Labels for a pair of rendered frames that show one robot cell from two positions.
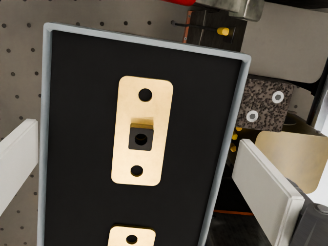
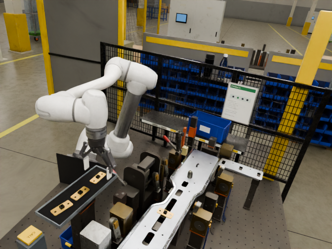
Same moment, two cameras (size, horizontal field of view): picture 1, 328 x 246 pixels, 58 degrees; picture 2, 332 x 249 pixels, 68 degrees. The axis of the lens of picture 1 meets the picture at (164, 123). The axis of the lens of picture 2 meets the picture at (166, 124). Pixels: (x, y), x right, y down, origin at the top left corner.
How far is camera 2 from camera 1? 1.22 m
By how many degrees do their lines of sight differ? 82
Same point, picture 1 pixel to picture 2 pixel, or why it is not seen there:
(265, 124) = (118, 196)
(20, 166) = (86, 164)
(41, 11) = not seen: hidden behind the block
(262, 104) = (119, 193)
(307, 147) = (126, 208)
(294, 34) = (131, 189)
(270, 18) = (127, 186)
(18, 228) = not seen: outside the picture
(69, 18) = not seen: hidden behind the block
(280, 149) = (120, 206)
